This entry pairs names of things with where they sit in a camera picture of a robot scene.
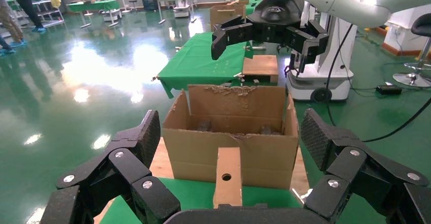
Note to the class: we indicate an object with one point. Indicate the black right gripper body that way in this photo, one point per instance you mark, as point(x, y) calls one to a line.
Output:
point(277, 10)

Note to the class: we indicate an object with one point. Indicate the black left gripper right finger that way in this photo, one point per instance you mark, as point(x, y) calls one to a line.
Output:
point(350, 168)

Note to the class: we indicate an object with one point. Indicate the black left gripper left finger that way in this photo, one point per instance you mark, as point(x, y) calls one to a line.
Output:
point(131, 168)

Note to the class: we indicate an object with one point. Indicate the black idle robot gripper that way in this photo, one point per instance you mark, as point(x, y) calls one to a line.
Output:
point(292, 66)

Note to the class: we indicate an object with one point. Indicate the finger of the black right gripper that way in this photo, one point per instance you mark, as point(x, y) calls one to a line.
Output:
point(308, 42)
point(229, 34)

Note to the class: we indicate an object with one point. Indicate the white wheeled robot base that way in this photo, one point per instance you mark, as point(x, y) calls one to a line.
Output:
point(182, 10)
point(111, 15)

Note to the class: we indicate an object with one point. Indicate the white idle robot arm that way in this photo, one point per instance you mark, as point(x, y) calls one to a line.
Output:
point(309, 13)

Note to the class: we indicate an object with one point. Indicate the low wooden box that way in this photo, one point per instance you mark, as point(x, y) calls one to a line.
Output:
point(261, 66)

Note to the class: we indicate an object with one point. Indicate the large open cardboard carton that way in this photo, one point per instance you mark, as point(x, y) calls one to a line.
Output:
point(235, 158)

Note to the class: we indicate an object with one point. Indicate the white idle robot body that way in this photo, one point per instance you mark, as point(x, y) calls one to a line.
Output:
point(336, 64)

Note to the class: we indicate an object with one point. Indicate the plain green tablecloth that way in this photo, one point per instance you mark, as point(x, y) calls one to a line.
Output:
point(195, 61)

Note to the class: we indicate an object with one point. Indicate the yellow floor guard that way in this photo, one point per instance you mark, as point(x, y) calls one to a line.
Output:
point(366, 30)

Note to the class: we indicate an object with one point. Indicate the green tablecloth with yellow marks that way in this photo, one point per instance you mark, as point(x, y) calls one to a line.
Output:
point(195, 195)

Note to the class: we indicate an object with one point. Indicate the black storage cabinet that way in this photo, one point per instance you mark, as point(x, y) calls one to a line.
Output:
point(149, 1)

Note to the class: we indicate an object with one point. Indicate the black power adapter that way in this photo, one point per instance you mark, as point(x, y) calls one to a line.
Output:
point(389, 90)

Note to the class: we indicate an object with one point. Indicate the small black round stool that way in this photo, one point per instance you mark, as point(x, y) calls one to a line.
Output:
point(133, 3)

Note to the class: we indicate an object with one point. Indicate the black chrome bar stool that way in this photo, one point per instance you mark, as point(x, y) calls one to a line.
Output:
point(419, 64)

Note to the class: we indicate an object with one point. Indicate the long green covered table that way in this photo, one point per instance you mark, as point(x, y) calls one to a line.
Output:
point(92, 5)

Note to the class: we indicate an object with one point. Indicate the person with blue shoe cover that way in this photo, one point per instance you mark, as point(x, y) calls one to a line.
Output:
point(6, 49)

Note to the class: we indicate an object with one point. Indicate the grey metal shelf rack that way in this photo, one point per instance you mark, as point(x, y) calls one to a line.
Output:
point(50, 15)

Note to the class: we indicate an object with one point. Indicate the person in khaki trousers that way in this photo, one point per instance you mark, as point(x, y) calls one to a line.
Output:
point(8, 20)

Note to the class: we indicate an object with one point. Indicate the person in black clothes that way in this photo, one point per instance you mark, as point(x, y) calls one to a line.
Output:
point(27, 3)

